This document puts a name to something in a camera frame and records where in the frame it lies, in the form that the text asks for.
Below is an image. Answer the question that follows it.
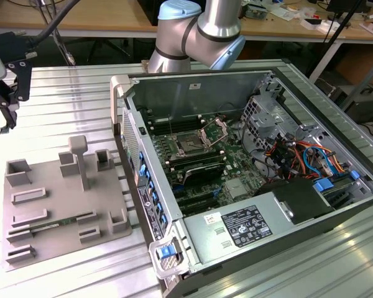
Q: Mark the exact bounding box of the black RAM slot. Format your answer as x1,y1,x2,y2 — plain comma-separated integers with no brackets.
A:
148,115,203,129
150,121,205,136
169,153,225,171
167,148,223,163

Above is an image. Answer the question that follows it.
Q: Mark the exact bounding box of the CPU socket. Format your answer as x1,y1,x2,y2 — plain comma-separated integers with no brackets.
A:
173,132,208,157

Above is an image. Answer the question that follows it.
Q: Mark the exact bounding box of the black expansion slot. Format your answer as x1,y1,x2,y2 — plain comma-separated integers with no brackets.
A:
177,198,221,215
175,189,218,204

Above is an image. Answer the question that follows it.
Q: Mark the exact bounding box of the wooden desk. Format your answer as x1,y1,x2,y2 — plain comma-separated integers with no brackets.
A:
237,0,373,81
0,0,162,40

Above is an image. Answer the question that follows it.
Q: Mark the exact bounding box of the grey plastic parts rack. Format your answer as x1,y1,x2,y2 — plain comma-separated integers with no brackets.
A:
1,135,134,273

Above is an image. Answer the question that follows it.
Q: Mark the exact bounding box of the green RAM stick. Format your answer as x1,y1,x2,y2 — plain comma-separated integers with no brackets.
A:
27,215,91,232

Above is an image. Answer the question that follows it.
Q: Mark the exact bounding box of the open PC case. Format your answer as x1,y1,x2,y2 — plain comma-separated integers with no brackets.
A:
110,66,373,298

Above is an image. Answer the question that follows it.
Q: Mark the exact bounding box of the metal socket cover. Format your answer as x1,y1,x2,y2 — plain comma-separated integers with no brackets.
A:
198,119,230,147

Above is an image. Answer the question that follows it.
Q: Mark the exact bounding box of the black graphics card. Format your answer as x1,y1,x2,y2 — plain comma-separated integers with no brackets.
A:
180,161,226,189

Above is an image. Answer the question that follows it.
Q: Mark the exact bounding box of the blue case latch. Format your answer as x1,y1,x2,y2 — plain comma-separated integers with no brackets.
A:
157,244,176,259

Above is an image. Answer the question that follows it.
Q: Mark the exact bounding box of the green motherboard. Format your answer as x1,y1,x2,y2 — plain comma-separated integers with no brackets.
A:
142,111,270,218

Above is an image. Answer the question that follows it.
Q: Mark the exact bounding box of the grey power supply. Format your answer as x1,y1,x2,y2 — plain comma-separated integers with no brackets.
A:
182,189,299,274

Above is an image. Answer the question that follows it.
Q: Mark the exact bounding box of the silver chipset heatsink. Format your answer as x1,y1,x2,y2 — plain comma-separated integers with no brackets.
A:
224,179,249,200

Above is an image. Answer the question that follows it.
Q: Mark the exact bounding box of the metal drive cage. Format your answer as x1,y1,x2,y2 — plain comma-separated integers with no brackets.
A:
238,94,301,150

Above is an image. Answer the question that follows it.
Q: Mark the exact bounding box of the small metal device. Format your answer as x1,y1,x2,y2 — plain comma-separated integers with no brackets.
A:
246,3,270,20

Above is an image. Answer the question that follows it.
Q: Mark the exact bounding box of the white open box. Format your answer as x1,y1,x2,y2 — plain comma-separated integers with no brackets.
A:
300,17,334,34

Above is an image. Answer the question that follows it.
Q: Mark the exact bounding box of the black plastic air shroud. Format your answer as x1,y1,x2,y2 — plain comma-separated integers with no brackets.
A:
254,178,336,227

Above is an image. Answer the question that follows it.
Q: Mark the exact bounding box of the black monitor stand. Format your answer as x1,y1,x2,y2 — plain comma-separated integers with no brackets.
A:
325,0,352,20

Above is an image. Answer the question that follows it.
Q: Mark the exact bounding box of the black computer under desk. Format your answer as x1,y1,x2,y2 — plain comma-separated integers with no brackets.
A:
341,93,373,125

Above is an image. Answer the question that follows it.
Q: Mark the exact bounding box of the thin hanging cable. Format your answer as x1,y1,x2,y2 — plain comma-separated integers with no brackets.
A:
51,18,77,66

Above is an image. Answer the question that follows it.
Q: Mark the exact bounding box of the black wire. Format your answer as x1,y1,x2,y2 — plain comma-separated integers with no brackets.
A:
239,119,268,156

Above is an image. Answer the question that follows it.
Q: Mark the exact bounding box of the orange power wire bundle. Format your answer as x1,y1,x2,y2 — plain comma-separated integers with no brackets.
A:
265,139,352,174

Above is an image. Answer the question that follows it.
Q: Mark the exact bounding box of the blue data wire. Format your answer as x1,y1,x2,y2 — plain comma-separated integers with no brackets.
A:
302,145,334,179

